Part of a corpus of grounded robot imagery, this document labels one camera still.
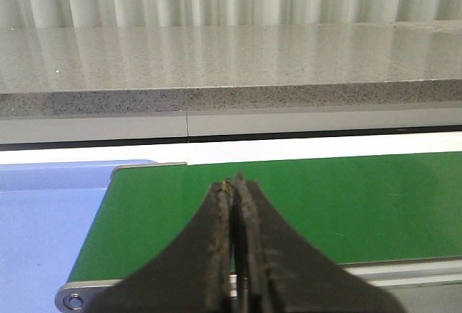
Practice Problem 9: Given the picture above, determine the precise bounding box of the green conveyor belt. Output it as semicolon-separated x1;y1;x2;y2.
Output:
69;151;461;282

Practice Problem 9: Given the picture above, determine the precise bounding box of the blue conveyor end cover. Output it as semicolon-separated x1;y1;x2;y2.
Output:
0;159;160;313

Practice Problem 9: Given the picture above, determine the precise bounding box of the grey speckled stone counter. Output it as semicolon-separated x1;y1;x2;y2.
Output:
1;21;461;117

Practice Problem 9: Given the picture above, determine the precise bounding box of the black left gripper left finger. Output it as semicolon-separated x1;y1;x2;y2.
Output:
87;180;232;312

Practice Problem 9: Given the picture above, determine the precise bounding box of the aluminium conveyor frame rail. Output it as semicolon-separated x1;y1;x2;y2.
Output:
54;257;461;312

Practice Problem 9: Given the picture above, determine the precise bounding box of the white cabinet panel under counter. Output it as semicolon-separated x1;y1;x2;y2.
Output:
1;103;461;144

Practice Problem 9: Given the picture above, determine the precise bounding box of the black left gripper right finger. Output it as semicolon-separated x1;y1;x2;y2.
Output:
234;173;405;312

